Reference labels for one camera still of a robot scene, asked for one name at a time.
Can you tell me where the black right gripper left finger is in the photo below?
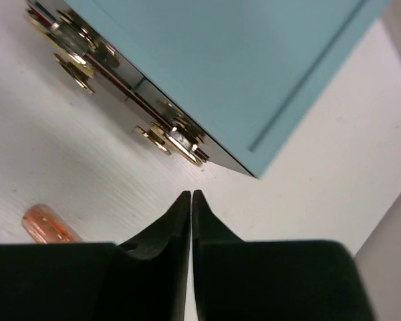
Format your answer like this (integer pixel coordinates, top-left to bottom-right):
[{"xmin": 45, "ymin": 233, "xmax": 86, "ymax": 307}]
[{"xmin": 0, "ymin": 191, "xmax": 190, "ymax": 320}]

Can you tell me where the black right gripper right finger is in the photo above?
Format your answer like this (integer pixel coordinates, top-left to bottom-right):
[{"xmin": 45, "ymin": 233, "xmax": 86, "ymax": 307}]
[{"xmin": 192, "ymin": 190, "xmax": 375, "ymax": 320}]

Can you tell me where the blue top drawer box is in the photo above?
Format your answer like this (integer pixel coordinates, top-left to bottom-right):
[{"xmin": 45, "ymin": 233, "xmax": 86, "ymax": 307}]
[{"xmin": 25, "ymin": 0, "xmax": 394, "ymax": 178}]

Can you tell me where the orange correction tape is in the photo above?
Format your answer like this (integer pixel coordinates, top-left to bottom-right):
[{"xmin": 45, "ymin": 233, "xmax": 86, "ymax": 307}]
[{"xmin": 21, "ymin": 204, "xmax": 82, "ymax": 244}]

